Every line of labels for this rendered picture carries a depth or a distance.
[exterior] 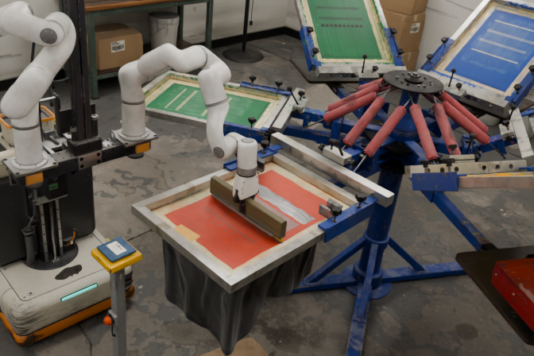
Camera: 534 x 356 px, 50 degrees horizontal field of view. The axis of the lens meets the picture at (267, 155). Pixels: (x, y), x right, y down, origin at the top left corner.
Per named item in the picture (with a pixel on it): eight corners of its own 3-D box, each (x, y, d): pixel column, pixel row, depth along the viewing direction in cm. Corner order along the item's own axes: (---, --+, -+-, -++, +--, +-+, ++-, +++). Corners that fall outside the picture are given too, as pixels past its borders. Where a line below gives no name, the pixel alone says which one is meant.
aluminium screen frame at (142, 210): (230, 294, 188) (230, 285, 186) (131, 212, 222) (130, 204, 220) (369, 212, 239) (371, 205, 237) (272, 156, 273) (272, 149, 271)
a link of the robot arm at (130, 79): (114, 101, 230) (113, 63, 222) (136, 91, 240) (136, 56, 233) (133, 107, 226) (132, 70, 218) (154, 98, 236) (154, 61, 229)
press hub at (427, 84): (373, 315, 321) (429, 94, 256) (320, 278, 344) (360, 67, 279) (410, 285, 346) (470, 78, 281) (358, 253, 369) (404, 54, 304)
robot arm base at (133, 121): (109, 129, 242) (108, 95, 234) (135, 121, 250) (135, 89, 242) (128, 143, 232) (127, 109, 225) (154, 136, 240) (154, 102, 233)
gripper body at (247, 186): (249, 162, 222) (249, 187, 227) (230, 170, 215) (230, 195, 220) (263, 169, 217) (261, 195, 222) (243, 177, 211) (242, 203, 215)
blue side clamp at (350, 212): (325, 243, 219) (327, 228, 216) (315, 237, 222) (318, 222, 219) (370, 216, 239) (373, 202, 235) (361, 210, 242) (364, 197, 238)
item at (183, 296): (227, 359, 218) (235, 273, 197) (158, 296, 244) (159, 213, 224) (234, 355, 220) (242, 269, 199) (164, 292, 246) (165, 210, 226)
